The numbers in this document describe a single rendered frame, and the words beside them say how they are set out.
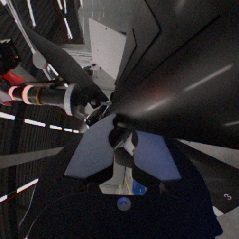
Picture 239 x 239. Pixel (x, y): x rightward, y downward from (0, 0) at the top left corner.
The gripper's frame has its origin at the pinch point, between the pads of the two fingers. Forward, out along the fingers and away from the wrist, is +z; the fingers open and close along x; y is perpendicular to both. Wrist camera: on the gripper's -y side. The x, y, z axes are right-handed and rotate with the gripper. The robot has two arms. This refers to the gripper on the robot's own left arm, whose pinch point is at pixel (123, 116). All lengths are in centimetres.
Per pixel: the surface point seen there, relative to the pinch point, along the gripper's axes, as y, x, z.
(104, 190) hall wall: 1238, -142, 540
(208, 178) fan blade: 12.7, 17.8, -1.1
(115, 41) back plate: -12.0, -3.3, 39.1
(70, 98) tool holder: 1.3, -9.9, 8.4
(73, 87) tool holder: -0.5, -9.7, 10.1
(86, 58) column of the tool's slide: -5, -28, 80
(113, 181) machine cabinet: 679, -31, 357
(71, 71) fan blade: -2.0, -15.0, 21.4
